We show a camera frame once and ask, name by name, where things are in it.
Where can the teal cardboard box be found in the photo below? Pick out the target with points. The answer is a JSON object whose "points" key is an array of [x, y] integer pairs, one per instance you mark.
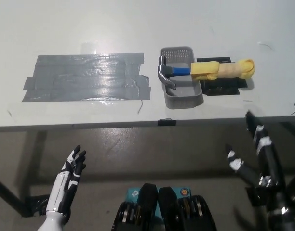
{"points": [[133, 195]]}

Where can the black ribbed robot body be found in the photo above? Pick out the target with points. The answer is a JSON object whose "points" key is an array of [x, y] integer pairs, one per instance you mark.
{"points": [[166, 211]]}

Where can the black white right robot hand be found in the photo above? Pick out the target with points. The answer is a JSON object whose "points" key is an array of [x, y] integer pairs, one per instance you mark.
{"points": [[270, 166]]}

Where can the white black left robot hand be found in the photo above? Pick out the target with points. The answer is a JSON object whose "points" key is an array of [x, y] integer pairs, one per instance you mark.
{"points": [[65, 183]]}

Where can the gray perforated plastic container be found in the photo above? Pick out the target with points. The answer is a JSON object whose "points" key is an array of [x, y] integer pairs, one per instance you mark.
{"points": [[183, 92]]}

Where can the small black tape strip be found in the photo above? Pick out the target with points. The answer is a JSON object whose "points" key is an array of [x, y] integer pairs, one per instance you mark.
{"points": [[166, 122]]}

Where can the gray duct tape patch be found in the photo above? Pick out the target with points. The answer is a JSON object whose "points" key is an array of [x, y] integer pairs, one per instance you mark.
{"points": [[89, 77]]}

